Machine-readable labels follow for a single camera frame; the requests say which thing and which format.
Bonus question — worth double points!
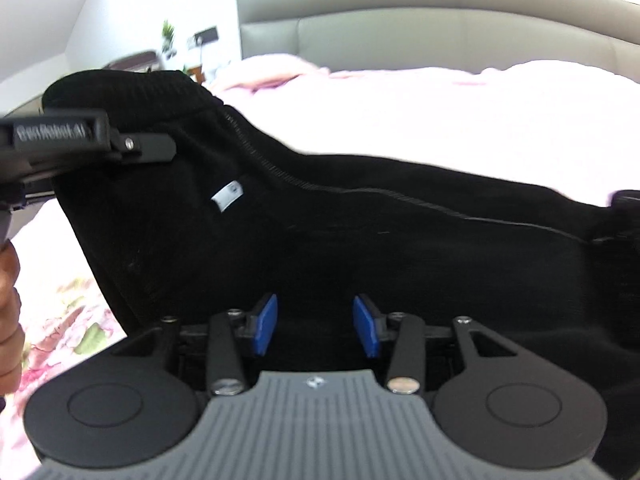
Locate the pink floral duvet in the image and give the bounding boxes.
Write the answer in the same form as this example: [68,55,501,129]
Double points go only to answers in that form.
[24,62,639,479]

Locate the black wall socket panel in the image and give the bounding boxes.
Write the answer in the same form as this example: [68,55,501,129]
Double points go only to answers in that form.
[193,26,219,47]

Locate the small green potted plant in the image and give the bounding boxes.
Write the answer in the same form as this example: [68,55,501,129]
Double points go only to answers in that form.
[162,21,176,58]

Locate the dark suitcase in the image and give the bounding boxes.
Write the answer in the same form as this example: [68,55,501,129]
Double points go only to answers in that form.
[103,50,164,73]

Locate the wooden left nightstand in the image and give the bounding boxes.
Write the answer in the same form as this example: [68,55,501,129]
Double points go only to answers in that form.
[181,65,206,84]

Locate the black velvet pants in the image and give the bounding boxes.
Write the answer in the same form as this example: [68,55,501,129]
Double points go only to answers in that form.
[42,70,639,479]

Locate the person left hand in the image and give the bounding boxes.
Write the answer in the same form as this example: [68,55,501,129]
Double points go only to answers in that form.
[0,240,25,396]

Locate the grey upholstered headboard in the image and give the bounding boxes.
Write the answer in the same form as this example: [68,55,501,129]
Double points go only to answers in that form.
[235,0,639,80]

